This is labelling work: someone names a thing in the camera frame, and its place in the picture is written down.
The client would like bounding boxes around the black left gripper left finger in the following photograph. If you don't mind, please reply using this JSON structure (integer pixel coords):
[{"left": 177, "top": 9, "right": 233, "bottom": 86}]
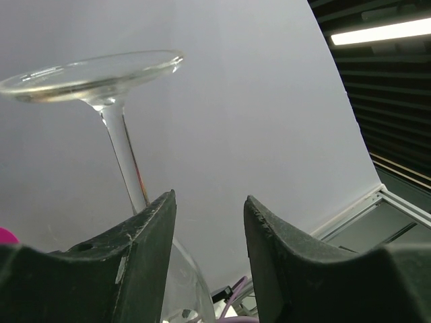
[{"left": 1, "top": 191, "right": 176, "bottom": 322}]

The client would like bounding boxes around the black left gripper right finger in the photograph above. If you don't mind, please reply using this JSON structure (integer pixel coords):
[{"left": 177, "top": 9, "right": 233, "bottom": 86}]
[{"left": 244, "top": 196, "right": 430, "bottom": 322}]

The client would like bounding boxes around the pink plastic wine glass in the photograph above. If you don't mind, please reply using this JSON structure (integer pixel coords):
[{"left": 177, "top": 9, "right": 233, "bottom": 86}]
[{"left": 0, "top": 227, "right": 20, "bottom": 245}]

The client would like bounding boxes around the ceiling light strip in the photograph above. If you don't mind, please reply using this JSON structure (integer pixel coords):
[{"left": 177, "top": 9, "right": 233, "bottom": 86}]
[{"left": 331, "top": 17, "right": 430, "bottom": 46}]

